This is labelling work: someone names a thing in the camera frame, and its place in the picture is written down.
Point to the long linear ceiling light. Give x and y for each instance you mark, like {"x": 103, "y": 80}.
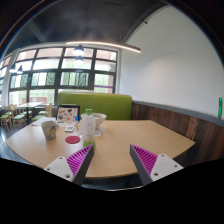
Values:
{"x": 107, "y": 44}

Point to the green upholstered bench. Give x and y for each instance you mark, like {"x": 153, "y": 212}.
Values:
{"x": 114, "y": 106}

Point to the background wooden table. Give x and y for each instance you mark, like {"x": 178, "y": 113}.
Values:
{"x": 29, "y": 105}

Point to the wooden chair green seat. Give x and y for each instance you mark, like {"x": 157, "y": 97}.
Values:
{"x": 6, "y": 118}

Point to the clear bottle with green cap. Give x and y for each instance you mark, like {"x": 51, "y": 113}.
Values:
{"x": 88, "y": 127}

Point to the red round coaster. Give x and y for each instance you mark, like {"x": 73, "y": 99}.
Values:
{"x": 72, "y": 139}

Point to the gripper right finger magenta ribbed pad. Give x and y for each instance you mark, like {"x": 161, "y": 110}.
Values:
{"x": 152, "y": 167}

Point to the wooden wall panelling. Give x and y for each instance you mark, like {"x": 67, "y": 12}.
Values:
{"x": 205, "y": 130}

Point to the black framed window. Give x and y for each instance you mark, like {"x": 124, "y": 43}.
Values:
{"x": 40, "y": 74}

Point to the white bowl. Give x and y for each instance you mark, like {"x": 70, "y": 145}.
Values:
{"x": 99, "y": 119}

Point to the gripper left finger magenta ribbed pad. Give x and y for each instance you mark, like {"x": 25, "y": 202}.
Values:
{"x": 74, "y": 167}

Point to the black framed menu stand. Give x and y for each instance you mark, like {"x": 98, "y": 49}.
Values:
{"x": 68, "y": 114}

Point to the small white card box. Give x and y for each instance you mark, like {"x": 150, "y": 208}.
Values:
{"x": 69, "y": 129}

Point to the dark pendant lamp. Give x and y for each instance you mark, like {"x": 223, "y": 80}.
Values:
{"x": 78, "y": 50}

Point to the grey ceramic mug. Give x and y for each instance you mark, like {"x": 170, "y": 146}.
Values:
{"x": 49, "y": 129}

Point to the green bottle on ledge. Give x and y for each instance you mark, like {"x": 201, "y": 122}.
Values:
{"x": 220, "y": 107}

